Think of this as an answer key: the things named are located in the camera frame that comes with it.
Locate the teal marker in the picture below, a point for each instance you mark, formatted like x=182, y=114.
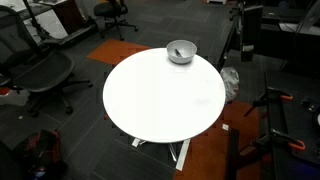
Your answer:
x=178, y=54

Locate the grey bowl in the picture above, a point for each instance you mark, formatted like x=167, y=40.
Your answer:
x=186, y=48

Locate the round white table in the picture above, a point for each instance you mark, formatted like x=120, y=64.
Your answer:
x=155, y=100

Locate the white plastic bag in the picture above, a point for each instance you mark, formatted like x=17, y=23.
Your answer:
x=231, y=82

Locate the black rolling office chair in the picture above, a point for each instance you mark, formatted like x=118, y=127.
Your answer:
x=111, y=10

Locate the black workbench with clamps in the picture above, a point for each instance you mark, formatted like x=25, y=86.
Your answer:
x=299, y=118

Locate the red black backpack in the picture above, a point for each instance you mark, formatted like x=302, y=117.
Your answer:
x=41, y=156

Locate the black mesh office chair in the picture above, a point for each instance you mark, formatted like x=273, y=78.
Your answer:
x=38, y=69

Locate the black desk right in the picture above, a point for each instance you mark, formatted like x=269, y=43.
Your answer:
x=289, y=31

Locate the upper orange handled clamp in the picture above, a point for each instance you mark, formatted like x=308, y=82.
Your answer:
x=267, y=95

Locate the orange handled clamp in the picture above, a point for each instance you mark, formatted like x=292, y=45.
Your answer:
x=278, y=137
x=267, y=95

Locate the lower orange handled clamp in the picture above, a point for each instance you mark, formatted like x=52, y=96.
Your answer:
x=278, y=137

